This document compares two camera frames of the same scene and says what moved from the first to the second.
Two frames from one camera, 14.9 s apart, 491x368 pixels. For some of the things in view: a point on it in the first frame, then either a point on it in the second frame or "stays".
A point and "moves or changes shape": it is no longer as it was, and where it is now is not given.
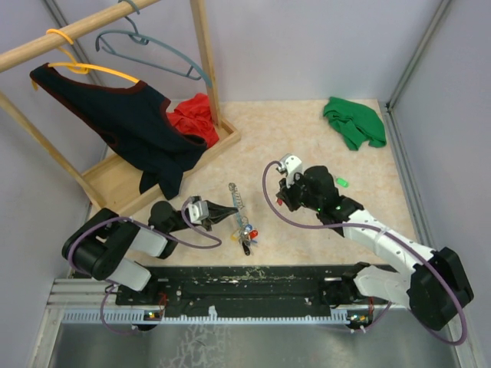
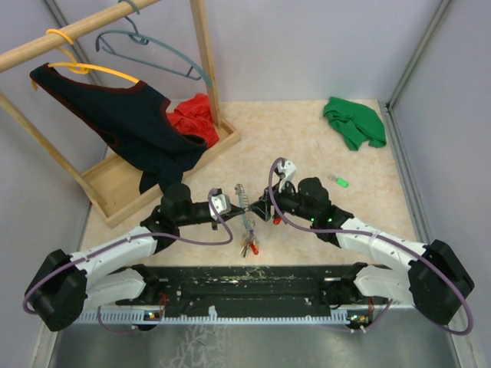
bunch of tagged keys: x=245 y=236 moves or changes shape
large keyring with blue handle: x=238 y=200 -> x=239 y=190
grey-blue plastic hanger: x=146 y=41 stays
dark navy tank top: x=133 y=116 stays
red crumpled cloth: x=193 y=116 stays
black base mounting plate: x=190 y=289 stays
